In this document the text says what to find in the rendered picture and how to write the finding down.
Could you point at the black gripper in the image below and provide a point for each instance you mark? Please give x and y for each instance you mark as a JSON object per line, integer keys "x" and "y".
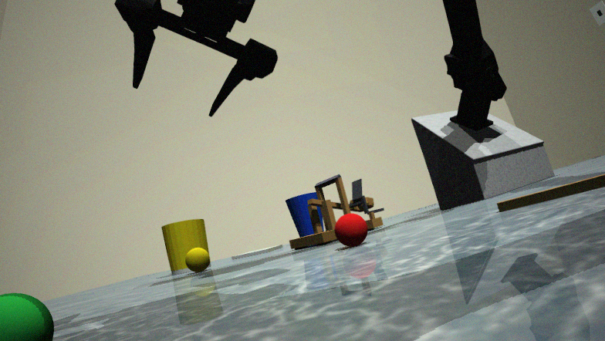
{"x": 254, "y": 60}

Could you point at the yellow ball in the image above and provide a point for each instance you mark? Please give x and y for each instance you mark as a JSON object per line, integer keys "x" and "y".
{"x": 197, "y": 260}

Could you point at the red ball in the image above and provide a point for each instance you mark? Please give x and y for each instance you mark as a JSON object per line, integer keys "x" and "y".
{"x": 351, "y": 229}

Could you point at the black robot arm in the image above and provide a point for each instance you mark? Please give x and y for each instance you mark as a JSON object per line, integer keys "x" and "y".
{"x": 471, "y": 63}

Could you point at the green ball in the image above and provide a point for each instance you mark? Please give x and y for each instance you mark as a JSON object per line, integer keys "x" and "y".
{"x": 24, "y": 318}

